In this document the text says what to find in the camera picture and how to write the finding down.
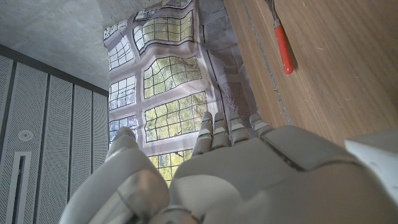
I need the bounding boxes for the white round ceiling sensor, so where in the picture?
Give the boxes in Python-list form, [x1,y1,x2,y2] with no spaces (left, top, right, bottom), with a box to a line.
[17,129,34,142]

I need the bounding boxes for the printed window backdrop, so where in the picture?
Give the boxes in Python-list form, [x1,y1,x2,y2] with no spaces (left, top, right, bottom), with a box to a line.
[102,0,259,187]

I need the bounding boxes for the white cube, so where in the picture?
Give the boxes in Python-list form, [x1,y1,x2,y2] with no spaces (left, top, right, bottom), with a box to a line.
[343,129,398,208]

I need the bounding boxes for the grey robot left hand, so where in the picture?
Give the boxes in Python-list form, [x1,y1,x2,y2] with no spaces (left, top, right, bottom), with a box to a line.
[58,111,398,224]

